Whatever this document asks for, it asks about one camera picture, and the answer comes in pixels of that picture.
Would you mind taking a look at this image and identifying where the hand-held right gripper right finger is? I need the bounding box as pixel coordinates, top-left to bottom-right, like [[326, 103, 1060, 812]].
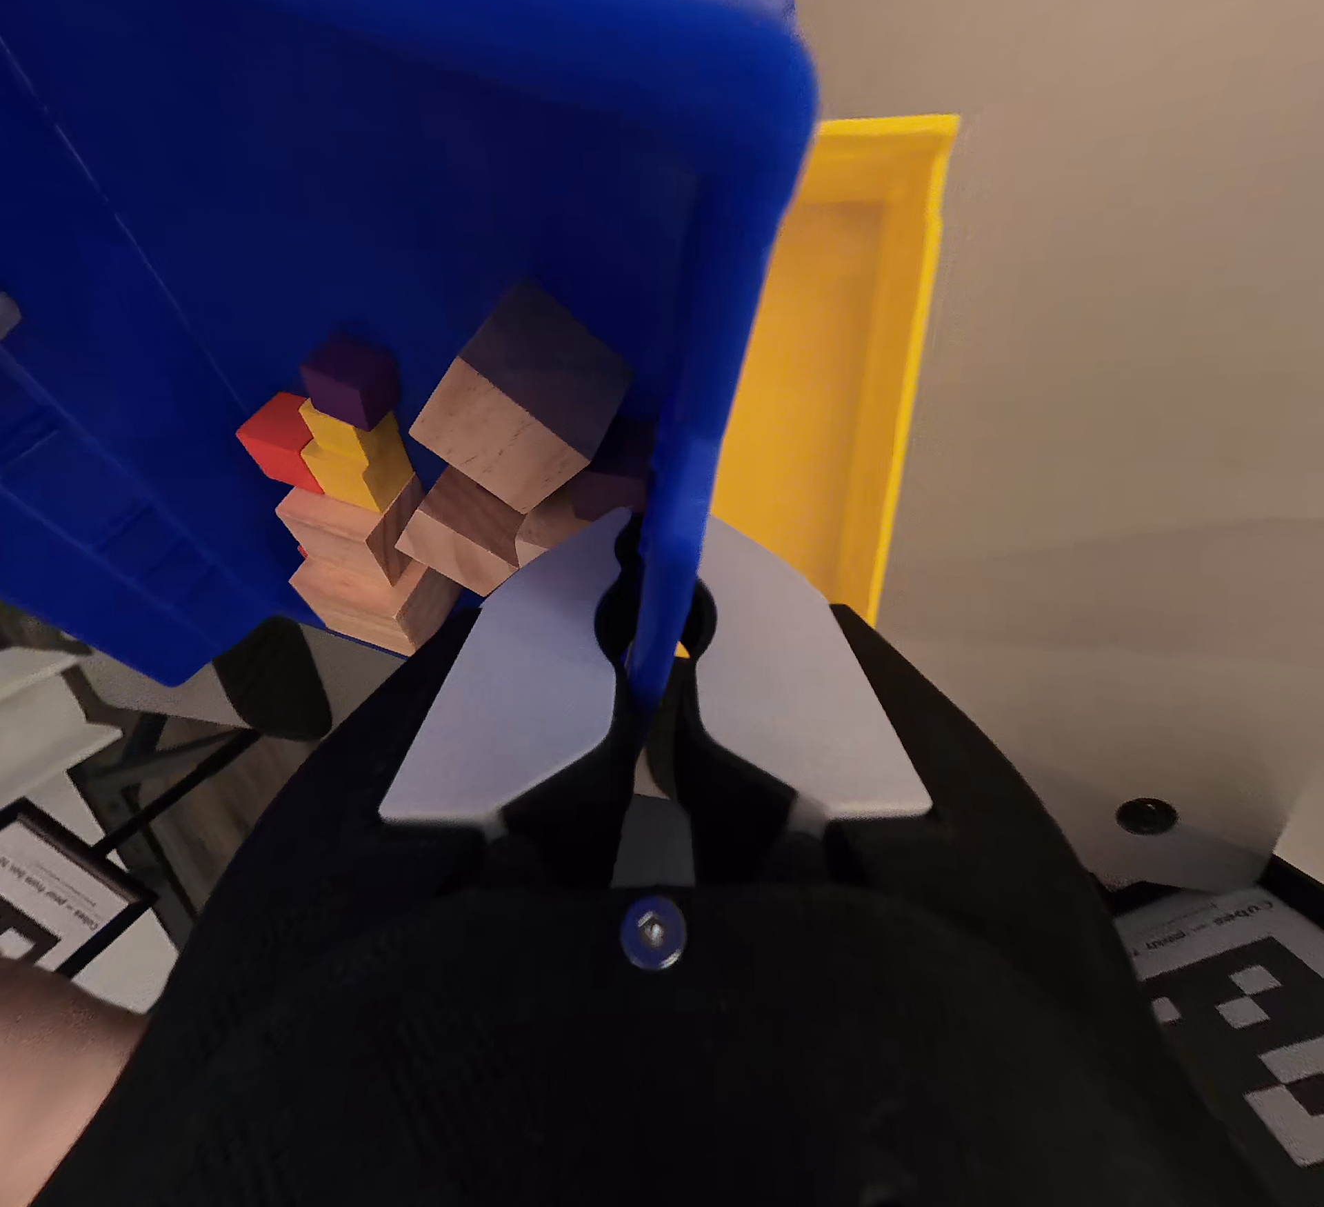
[[671, 514, 935, 886]]

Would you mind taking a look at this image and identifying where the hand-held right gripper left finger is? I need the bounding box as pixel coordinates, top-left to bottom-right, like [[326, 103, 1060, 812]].
[[378, 507, 638, 889]]

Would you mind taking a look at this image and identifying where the yellow plastic box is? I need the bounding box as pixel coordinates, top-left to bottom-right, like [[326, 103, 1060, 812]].
[[678, 115, 962, 661]]

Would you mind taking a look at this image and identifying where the blue plastic box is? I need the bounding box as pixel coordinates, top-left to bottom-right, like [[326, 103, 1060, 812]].
[[0, 0, 824, 723]]

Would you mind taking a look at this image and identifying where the person's left forearm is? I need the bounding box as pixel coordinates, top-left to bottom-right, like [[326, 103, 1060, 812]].
[[0, 959, 149, 1207]]

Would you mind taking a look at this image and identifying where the printed marker sheet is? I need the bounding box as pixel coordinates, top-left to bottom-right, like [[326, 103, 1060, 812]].
[[1112, 856, 1324, 1207]]

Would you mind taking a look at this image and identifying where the small black framed sign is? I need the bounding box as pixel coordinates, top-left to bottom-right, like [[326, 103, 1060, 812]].
[[0, 806, 159, 984]]

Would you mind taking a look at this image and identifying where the white metal frame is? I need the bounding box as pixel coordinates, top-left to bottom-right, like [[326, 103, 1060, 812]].
[[0, 649, 126, 816]]

